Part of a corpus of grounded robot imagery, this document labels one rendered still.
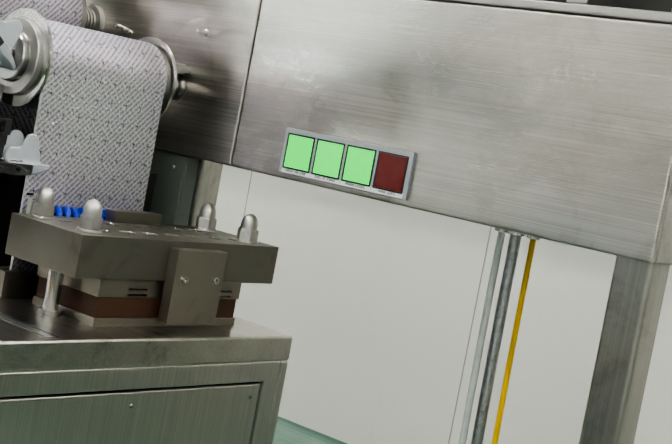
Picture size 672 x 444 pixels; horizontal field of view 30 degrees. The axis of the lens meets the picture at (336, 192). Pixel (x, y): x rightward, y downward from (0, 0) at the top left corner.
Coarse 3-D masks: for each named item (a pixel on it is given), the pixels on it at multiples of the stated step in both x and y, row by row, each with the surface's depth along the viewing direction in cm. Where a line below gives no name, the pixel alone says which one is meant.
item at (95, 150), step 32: (64, 96) 187; (64, 128) 188; (96, 128) 192; (128, 128) 197; (64, 160) 189; (96, 160) 193; (128, 160) 198; (32, 192) 185; (64, 192) 190; (96, 192) 195; (128, 192) 200
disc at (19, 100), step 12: (12, 12) 189; (24, 12) 187; (36, 12) 185; (36, 24) 185; (48, 36) 183; (48, 48) 183; (48, 60) 182; (48, 72) 182; (36, 84) 184; (12, 96) 187; (24, 96) 185
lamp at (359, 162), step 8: (352, 152) 186; (360, 152) 185; (368, 152) 184; (352, 160) 186; (360, 160) 185; (368, 160) 184; (352, 168) 186; (360, 168) 185; (368, 168) 184; (344, 176) 187; (352, 176) 186; (360, 176) 185; (368, 176) 184; (368, 184) 184
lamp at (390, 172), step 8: (384, 160) 183; (392, 160) 182; (400, 160) 181; (384, 168) 182; (392, 168) 182; (400, 168) 181; (376, 176) 183; (384, 176) 182; (392, 176) 181; (400, 176) 180; (376, 184) 183; (384, 184) 182; (392, 184) 181; (400, 184) 180
